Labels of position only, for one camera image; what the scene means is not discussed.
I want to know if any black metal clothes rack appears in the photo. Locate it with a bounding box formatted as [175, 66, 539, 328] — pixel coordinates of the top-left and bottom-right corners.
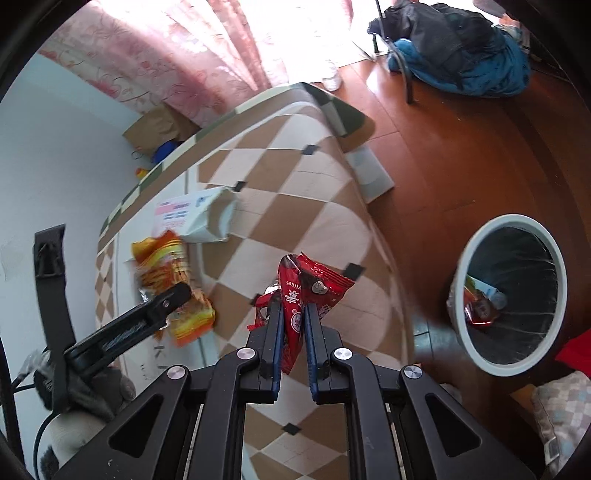
[372, 0, 416, 104]

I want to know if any white tissue pack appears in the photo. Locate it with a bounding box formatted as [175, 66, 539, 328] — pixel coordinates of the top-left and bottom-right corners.
[154, 186, 239, 243]

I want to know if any orange snack packet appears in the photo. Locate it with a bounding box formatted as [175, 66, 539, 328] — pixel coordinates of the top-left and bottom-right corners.
[131, 229, 217, 348]

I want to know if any white trash bin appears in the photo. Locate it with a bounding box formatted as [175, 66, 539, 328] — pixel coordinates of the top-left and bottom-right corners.
[445, 213, 568, 378]

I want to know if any pink floral curtain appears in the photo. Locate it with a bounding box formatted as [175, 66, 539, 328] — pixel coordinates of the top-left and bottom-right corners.
[39, 0, 356, 127]

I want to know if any person's left hand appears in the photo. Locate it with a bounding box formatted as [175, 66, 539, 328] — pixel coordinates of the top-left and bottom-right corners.
[69, 362, 137, 422]

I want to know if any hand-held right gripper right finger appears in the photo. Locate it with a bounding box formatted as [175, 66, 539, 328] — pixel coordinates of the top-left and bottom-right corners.
[302, 302, 539, 480]

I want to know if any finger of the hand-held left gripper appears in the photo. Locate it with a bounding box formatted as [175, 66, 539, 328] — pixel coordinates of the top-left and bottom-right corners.
[63, 281, 192, 374]

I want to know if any white flat board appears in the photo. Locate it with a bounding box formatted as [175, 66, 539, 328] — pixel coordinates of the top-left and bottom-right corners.
[345, 145, 395, 205]

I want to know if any clear plastic bottle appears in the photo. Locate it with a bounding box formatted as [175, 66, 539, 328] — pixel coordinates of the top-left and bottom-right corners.
[321, 59, 343, 90]

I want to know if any small red snack packet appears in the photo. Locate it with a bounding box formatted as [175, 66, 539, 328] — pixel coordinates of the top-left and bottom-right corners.
[247, 252, 356, 376]

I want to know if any person's left forearm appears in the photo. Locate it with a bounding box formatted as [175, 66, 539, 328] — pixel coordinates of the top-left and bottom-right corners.
[39, 411, 109, 480]

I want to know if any checkered cushion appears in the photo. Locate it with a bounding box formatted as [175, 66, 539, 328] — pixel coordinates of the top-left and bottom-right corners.
[531, 370, 591, 472]

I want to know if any crushed red can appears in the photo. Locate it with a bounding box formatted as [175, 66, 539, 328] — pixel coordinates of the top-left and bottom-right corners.
[463, 284, 502, 328]

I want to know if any black cable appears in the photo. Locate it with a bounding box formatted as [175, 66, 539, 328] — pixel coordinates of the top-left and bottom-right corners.
[0, 351, 56, 462]

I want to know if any brown paper bag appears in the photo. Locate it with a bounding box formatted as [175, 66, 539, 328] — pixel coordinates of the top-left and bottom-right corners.
[122, 102, 201, 155]

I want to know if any checkered tablecloth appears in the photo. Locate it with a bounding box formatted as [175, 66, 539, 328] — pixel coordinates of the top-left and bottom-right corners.
[95, 82, 409, 472]

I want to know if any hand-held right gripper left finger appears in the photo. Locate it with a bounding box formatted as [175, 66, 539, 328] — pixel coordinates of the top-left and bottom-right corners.
[51, 298, 284, 480]

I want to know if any long white blue carton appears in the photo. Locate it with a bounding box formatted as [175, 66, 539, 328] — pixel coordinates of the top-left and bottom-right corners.
[466, 275, 508, 309]

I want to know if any blue and black clothes pile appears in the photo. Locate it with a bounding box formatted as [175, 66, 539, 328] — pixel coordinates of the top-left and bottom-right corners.
[368, 0, 532, 97]

